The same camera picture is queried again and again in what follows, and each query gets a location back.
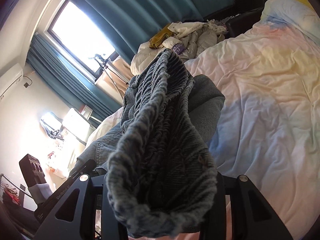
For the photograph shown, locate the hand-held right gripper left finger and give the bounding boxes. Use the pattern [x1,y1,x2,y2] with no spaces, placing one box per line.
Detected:
[34,175,128,240]

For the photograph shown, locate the window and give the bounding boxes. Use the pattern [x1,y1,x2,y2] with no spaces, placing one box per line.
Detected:
[47,0,119,83]

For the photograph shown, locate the pile of cream clothes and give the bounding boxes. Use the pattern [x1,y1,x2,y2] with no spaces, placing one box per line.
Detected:
[172,27,225,60]

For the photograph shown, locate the white chair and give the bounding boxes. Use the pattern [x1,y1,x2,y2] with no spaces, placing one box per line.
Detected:
[62,107,91,145]

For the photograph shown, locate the light blue pillow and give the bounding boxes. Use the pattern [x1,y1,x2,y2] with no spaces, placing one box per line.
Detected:
[261,0,320,43]

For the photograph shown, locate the mustard yellow garment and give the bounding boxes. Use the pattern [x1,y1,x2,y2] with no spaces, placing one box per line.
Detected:
[149,26,177,49]

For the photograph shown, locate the white air conditioner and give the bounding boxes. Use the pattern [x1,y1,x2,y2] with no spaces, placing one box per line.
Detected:
[0,63,24,100]

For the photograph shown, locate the cosmetic bottles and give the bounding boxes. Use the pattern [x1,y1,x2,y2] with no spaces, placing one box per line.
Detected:
[47,140,65,160]

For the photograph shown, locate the grey-blue denim jeans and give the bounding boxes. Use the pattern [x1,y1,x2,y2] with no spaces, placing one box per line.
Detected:
[75,48,225,239]

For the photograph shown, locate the narrow teal curtain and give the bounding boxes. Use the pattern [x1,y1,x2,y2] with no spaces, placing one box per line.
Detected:
[26,34,123,128]

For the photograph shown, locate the black sofa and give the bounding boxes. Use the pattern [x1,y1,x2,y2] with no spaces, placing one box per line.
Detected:
[204,0,272,38]

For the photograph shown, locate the cream shirt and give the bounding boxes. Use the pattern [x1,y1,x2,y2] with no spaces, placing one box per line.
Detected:
[167,21,208,39]

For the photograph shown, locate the oval lit mirror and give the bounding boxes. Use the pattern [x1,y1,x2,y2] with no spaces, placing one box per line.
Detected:
[40,112,63,139]

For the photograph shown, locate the small white stand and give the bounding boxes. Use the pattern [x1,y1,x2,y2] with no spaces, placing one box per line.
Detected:
[82,105,93,119]

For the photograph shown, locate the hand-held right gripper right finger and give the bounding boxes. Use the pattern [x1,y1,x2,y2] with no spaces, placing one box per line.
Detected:
[200,172,294,240]

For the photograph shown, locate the white vanity desk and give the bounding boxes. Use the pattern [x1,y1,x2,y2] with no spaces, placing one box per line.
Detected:
[46,137,78,178]

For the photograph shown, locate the white down jacket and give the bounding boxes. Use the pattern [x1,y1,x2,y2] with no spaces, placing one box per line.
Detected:
[130,36,180,74]

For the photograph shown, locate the pastel pink white blanket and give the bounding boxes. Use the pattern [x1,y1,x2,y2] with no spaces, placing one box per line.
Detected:
[85,17,320,240]

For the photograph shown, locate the wide teal curtain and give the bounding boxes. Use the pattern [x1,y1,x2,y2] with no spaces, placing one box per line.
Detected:
[60,0,237,64]

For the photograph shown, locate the garment steamer stand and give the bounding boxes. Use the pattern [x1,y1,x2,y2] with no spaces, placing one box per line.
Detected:
[88,53,130,98]

